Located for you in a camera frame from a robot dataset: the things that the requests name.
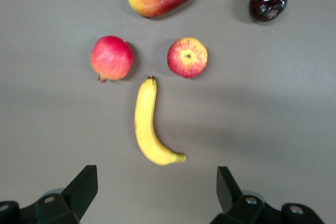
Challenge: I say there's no yellow banana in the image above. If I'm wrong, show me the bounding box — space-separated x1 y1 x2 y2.
134 75 187 166

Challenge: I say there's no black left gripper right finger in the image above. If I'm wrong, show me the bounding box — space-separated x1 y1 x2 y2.
209 166 329 224

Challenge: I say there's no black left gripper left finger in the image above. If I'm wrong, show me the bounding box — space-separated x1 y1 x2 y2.
0 165 99 224

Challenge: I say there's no brown table cover mat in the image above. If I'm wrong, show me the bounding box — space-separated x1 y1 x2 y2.
0 0 336 224

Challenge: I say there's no red pomegranate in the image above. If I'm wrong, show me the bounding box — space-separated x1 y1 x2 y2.
90 35 134 83

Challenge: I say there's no dark purple mangosteen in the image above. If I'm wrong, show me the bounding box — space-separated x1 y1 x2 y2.
248 0 288 23

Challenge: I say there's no red yellow apple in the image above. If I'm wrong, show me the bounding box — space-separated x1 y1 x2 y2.
166 37 208 79

